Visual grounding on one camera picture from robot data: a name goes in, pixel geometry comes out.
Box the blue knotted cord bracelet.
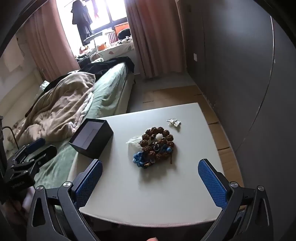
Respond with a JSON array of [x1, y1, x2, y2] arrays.
[[132, 152, 149, 168]]

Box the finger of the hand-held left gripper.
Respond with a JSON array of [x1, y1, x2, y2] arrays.
[[13, 138, 46, 163], [28, 145, 58, 173]]

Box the white tissue paper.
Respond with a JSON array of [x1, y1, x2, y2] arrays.
[[126, 136, 145, 161]]

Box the black jewelry box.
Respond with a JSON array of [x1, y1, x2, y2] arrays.
[[69, 118, 114, 159]]

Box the beige blanket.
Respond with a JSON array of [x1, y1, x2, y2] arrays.
[[7, 72, 96, 151]]

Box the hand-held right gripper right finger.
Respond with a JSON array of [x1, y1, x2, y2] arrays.
[[198, 159, 274, 241]]

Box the grey blue bead bracelet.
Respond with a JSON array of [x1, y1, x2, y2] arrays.
[[151, 142, 174, 155]]

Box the dark flat tray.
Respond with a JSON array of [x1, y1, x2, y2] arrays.
[[83, 32, 103, 42]]

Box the bed with green sheet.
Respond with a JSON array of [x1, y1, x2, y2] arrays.
[[0, 62, 136, 193]]

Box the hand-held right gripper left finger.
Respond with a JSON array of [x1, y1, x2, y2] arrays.
[[27, 159, 103, 241]]

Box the white fleece blanket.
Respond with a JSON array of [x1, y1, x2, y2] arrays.
[[70, 92, 93, 131]]

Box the narrow pink curtain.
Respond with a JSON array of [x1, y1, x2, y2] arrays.
[[23, 0, 80, 82]]

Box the hanging dark garment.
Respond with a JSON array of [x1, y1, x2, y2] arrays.
[[70, 0, 94, 46]]

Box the black round cushion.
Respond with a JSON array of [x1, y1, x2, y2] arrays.
[[117, 28, 132, 40]]

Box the clear container with orange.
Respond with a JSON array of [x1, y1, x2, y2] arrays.
[[95, 37, 107, 51]]

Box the brown seed bead bracelet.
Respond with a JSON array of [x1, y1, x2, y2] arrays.
[[139, 126, 175, 163]]

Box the floral windowsill cloth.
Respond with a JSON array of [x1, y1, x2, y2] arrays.
[[76, 42, 136, 62]]

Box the wide pink curtain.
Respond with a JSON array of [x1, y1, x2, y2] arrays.
[[125, 0, 188, 78]]

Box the black clothing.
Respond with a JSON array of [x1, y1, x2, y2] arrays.
[[77, 56, 135, 75]]

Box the black cable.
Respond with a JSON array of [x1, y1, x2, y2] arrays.
[[2, 126, 21, 149]]

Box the silver butterfly brooch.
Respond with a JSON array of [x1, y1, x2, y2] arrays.
[[166, 118, 182, 131]]

